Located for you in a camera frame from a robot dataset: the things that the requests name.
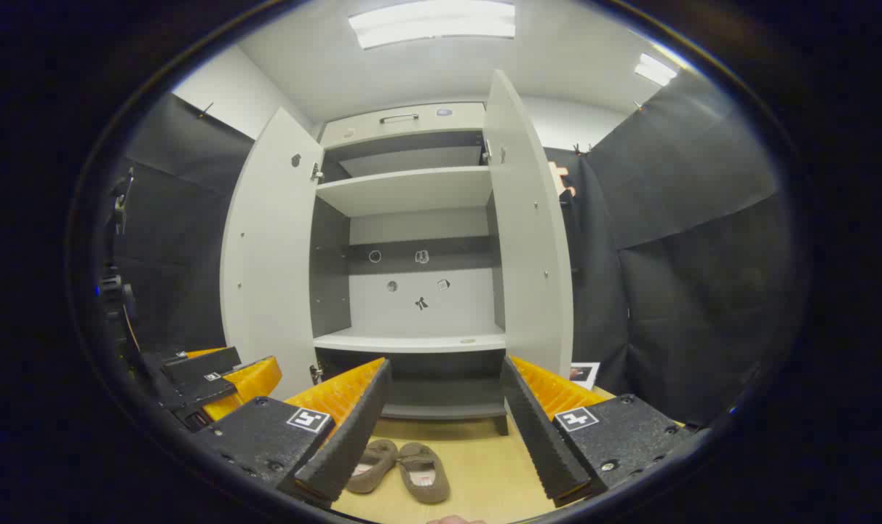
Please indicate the white shoe cabinet door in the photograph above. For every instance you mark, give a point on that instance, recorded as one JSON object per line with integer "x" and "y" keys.
{"x": 528, "y": 255}
{"x": 273, "y": 255}

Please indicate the large ceiling light panel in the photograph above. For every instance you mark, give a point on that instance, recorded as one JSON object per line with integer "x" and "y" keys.
{"x": 434, "y": 22}

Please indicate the brown fuzzy shoe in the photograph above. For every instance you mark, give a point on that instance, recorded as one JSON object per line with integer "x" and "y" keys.
{"x": 425, "y": 473}
{"x": 377, "y": 466}

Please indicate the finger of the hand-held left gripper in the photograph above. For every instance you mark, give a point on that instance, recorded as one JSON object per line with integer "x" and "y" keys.
{"x": 201, "y": 366}
{"x": 208, "y": 389}

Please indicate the white cabinet drawer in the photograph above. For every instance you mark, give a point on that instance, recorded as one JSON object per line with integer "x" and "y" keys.
{"x": 361, "y": 127}

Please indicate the white shoe cabinet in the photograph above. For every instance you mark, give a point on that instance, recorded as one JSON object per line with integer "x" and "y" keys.
{"x": 412, "y": 189}

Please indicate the black backdrop cloth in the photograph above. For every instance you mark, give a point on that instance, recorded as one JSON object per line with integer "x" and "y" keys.
{"x": 688, "y": 291}
{"x": 179, "y": 218}

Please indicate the small ceiling light panel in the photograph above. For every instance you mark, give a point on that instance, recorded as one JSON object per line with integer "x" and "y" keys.
{"x": 656, "y": 69}

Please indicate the black equipment stand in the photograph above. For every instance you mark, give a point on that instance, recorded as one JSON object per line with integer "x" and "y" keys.
{"x": 113, "y": 291}

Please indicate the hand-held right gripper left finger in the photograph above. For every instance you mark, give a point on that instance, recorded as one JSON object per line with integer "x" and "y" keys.
{"x": 354, "y": 429}

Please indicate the white printed card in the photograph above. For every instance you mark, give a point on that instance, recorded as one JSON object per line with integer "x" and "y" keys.
{"x": 585, "y": 375}

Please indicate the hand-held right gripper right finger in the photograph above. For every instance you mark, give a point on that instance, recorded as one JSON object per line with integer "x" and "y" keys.
{"x": 539, "y": 437}

